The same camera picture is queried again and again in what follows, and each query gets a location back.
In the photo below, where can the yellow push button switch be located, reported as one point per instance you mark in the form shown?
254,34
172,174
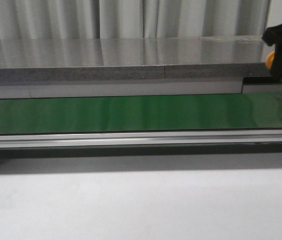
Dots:
269,59

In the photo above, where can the green conveyor belt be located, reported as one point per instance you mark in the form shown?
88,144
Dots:
140,113

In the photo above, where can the white pleated curtain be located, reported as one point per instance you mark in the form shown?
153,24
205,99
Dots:
110,19

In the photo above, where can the aluminium conveyor front rail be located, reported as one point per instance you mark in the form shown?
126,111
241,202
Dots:
151,138

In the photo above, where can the grey conveyor back rail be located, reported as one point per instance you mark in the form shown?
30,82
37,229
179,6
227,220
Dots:
139,87

